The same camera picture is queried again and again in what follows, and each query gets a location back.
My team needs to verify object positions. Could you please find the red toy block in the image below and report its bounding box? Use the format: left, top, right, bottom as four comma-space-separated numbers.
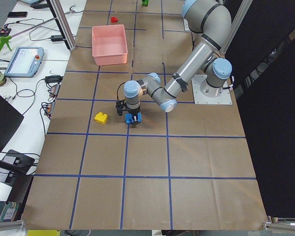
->
111, 17, 118, 24

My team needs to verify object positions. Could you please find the pink plastic box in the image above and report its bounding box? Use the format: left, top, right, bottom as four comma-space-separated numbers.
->
92, 24, 128, 66

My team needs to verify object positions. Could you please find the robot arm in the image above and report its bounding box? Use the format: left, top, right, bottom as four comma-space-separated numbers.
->
116, 0, 233, 124

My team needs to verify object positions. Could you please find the black monitor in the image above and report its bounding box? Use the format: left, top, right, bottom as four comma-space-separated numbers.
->
0, 96, 24, 151

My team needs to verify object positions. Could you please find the green toy block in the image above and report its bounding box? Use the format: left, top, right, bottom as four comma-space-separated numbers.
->
141, 0, 149, 7

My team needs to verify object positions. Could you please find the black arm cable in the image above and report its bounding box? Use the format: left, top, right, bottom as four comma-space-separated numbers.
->
116, 82, 128, 103

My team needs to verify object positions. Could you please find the teach pendant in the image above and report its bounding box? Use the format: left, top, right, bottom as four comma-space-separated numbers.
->
4, 47, 44, 78

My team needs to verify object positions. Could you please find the black power adapter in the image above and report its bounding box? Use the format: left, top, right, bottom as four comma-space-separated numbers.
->
50, 35, 63, 42

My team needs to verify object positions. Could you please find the yellow toy block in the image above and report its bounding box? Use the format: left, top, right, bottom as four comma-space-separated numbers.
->
94, 112, 108, 124

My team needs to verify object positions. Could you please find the blue toy block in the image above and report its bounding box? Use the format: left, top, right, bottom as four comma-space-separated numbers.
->
131, 114, 136, 124

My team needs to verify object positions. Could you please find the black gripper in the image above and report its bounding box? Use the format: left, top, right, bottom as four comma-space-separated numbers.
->
116, 99, 142, 124

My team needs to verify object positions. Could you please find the black smartphone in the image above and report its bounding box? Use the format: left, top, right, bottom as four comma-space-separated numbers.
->
7, 11, 28, 18

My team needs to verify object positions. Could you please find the aluminium frame post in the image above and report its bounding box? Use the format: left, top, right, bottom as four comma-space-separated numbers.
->
46, 0, 76, 52

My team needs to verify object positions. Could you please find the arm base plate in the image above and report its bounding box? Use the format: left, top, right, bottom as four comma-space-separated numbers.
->
191, 75, 233, 105

